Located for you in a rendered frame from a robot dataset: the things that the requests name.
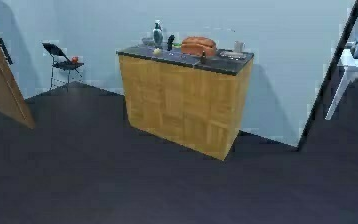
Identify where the grey spray bottle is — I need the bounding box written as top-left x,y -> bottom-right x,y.
152,20 -> 164,50

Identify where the grey mug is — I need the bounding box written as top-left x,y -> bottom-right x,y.
233,40 -> 246,54

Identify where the black folding chair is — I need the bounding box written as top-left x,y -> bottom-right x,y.
41,42 -> 86,92

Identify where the black door handle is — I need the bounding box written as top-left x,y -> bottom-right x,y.
0,37 -> 14,66

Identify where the brown wooden room door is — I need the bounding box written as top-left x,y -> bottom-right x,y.
0,19 -> 37,130

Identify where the white table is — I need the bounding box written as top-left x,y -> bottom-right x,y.
324,48 -> 358,121

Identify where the black pepper mill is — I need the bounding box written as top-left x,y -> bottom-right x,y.
166,34 -> 176,52

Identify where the grey flat plate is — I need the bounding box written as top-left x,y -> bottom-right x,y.
220,50 -> 248,61

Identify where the wooden cabinet with dark top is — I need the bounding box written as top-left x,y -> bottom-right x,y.
116,44 -> 255,162

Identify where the brown bread loaf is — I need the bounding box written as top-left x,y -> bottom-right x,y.
180,36 -> 218,58

